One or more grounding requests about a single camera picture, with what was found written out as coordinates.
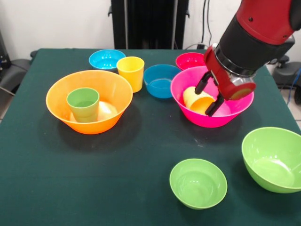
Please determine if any small red bowl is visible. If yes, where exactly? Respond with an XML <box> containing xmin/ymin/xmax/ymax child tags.
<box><xmin>175</xmin><ymin>52</ymin><xmax>207</xmax><ymax>71</ymax></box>

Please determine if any large orange bowl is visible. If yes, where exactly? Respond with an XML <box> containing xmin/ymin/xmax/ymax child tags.
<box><xmin>46</xmin><ymin>70</ymin><xmax>134</xmax><ymax>135</ymax></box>

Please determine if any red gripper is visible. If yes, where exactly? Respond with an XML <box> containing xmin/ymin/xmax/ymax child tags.
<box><xmin>194</xmin><ymin>43</ymin><xmax>256</xmax><ymax>117</ymax></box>

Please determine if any black wall cable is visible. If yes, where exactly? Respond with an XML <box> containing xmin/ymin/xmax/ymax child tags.
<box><xmin>200</xmin><ymin>0</ymin><xmax>206</xmax><ymax>46</ymax></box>
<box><xmin>207</xmin><ymin>0</ymin><xmax>213</xmax><ymax>47</ymax></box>

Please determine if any ridged green cup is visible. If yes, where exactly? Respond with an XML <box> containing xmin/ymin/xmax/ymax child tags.
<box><xmin>66</xmin><ymin>87</ymin><xmax>100</xmax><ymax>123</ymax></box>

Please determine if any small green bowl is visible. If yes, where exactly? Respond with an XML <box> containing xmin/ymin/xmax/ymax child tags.
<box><xmin>169</xmin><ymin>158</ymin><xmax>228</xmax><ymax>210</ymax></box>

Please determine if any ridged yellow cup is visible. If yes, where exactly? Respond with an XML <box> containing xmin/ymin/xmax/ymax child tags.
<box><xmin>182</xmin><ymin>86</ymin><xmax>216</xmax><ymax>116</ymax></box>

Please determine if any dark green tablecloth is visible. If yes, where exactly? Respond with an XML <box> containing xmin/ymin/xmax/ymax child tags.
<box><xmin>0</xmin><ymin>48</ymin><xmax>301</xmax><ymax>226</ymax></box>

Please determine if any small light blue bowl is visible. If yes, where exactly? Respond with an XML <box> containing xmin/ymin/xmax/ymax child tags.
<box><xmin>88</xmin><ymin>48</ymin><xmax>127</xmax><ymax>73</ymax></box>

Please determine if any grey cable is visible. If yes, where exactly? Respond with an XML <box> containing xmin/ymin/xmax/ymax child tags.
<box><xmin>185</xmin><ymin>43</ymin><xmax>209</xmax><ymax>50</ymax></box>

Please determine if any dark blue bowl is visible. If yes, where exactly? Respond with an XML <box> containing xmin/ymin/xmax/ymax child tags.
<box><xmin>143</xmin><ymin>64</ymin><xmax>182</xmax><ymax>99</ymax></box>

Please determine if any large pink bowl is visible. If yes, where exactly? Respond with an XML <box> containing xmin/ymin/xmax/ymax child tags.
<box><xmin>170</xmin><ymin>65</ymin><xmax>254</xmax><ymax>129</ymax></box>

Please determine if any blue cable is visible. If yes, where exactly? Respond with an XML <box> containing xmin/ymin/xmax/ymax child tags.
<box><xmin>286</xmin><ymin>68</ymin><xmax>301</xmax><ymax>104</ymax></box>

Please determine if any large green bowl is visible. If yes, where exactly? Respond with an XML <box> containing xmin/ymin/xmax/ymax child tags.
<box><xmin>241</xmin><ymin>127</ymin><xmax>301</xmax><ymax>194</ymax></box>

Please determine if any smooth yellow cup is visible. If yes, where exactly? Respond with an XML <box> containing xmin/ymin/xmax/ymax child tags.
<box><xmin>116</xmin><ymin>56</ymin><xmax>145</xmax><ymax>94</ymax></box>

